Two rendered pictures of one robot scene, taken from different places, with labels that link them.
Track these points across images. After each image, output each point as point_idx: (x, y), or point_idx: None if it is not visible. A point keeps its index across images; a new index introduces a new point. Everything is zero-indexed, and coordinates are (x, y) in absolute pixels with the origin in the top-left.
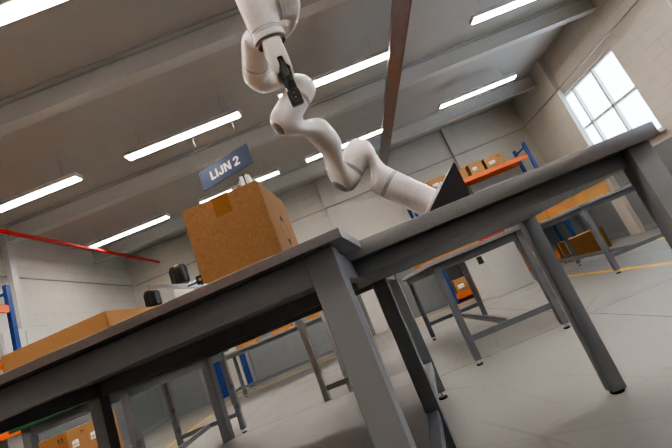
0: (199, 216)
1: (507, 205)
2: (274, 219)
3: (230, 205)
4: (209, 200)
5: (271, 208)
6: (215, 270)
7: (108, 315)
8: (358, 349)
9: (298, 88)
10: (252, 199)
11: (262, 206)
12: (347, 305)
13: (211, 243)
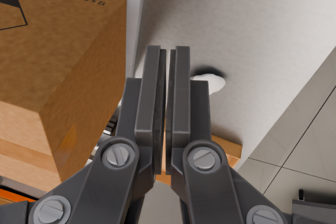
0: (73, 167)
1: None
2: (57, 41)
3: (68, 132)
4: (60, 173)
5: (31, 55)
6: (113, 100)
7: (238, 154)
8: None
9: (189, 124)
10: (65, 98)
11: (75, 72)
12: None
13: (96, 124)
